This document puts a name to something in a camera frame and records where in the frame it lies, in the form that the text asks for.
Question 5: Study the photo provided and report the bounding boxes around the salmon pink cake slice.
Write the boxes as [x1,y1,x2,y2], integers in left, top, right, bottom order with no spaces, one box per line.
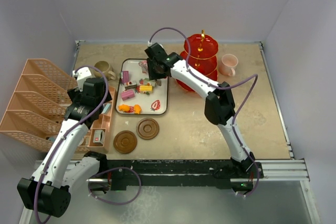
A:
[139,60,148,73]

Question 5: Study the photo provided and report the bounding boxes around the green cake slice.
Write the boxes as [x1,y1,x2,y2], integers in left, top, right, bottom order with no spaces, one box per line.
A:
[142,78,156,87]

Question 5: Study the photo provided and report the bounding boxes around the purple cake slice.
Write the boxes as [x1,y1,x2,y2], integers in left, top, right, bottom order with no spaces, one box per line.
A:
[120,70,129,84]

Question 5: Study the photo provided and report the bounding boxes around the metal tongs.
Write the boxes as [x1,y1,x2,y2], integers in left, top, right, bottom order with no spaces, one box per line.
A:
[154,79,162,87]

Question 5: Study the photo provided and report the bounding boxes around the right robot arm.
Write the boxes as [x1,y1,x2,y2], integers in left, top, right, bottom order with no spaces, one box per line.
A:
[145,42,255,177]

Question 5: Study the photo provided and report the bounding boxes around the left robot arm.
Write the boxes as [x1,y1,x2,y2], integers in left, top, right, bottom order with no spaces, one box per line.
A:
[17,65,112,223]

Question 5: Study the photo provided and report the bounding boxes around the beige ceramic mug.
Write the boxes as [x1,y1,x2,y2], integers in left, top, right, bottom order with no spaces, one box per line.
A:
[94,61,117,80]

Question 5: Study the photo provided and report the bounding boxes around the yellow cake slice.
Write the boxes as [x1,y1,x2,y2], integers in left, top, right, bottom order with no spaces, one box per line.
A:
[138,85,153,95]

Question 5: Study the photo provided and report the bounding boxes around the chocolate cake slice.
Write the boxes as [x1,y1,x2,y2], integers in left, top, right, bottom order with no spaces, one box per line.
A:
[124,81,138,90]

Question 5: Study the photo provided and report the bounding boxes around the orange fish cake left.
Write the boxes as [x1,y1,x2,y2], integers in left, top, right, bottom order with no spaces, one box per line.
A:
[118,104,131,113]

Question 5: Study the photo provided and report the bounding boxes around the orange fish cake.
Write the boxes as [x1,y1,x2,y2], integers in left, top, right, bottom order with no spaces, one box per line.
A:
[118,104,131,113]
[130,104,142,115]

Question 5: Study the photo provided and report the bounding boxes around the white strawberry tray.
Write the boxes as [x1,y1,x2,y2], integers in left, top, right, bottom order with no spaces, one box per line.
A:
[115,58,169,115]

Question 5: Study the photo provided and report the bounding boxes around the small grey box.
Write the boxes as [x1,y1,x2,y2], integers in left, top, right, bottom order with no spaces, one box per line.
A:
[92,129,105,145]

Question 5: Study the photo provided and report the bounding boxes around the red three-tier cake stand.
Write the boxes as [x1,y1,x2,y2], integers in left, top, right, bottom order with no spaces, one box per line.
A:
[188,30,218,81]

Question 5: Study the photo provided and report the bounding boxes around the orange fish cake right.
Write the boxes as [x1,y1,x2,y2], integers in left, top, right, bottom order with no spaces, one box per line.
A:
[130,104,142,115]

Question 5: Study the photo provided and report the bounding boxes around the pink desk organizer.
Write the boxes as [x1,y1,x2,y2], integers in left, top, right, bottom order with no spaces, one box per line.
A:
[0,58,117,154]

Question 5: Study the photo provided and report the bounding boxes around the brown wooden coaster left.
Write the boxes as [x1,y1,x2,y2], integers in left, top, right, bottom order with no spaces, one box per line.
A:
[113,131,138,154]

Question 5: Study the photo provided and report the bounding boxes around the brown wooden coaster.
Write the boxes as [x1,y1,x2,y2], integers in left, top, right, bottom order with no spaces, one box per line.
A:
[136,118,160,140]
[113,131,138,154]

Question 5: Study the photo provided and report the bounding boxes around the brown wooden coaster right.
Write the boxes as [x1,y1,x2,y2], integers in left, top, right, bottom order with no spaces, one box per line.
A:
[136,118,160,140]

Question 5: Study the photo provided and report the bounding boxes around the pink mug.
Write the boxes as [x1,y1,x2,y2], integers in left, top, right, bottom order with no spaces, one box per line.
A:
[218,54,239,77]

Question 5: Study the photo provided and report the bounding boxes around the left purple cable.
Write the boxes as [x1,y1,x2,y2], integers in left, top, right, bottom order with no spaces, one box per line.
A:
[34,65,110,224]

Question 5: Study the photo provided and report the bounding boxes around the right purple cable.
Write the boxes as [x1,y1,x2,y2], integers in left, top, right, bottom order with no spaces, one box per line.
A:
[148,27,261,197]

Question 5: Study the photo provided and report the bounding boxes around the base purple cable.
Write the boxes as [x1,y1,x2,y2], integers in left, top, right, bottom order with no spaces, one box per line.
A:
[88,166,143,206]

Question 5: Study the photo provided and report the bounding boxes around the black base frame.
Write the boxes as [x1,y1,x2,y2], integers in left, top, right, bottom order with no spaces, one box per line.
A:
[86,152,266,192]

